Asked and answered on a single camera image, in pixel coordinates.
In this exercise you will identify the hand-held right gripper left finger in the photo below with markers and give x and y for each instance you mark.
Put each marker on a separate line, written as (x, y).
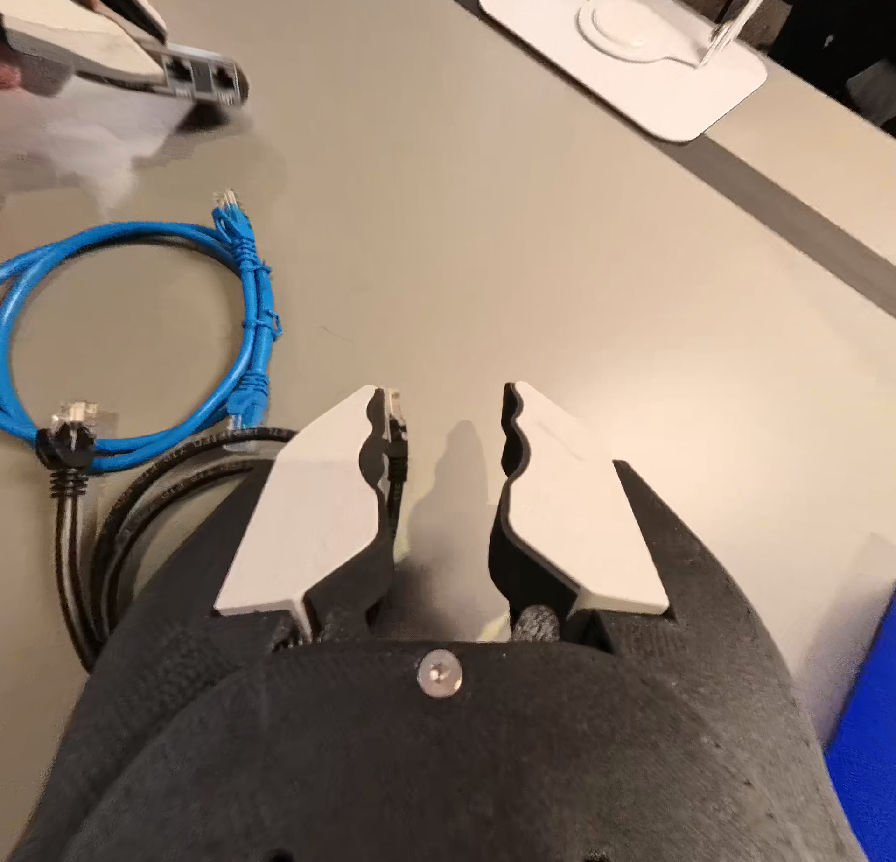
(308, 526)

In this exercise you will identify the black ethernet port hub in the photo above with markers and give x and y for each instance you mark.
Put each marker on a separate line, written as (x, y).
(203, 78)

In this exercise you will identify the blue plastic box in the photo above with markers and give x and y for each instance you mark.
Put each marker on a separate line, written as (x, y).
(868, 736)

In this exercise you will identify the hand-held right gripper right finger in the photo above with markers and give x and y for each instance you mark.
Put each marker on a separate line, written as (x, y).
(581, 519)

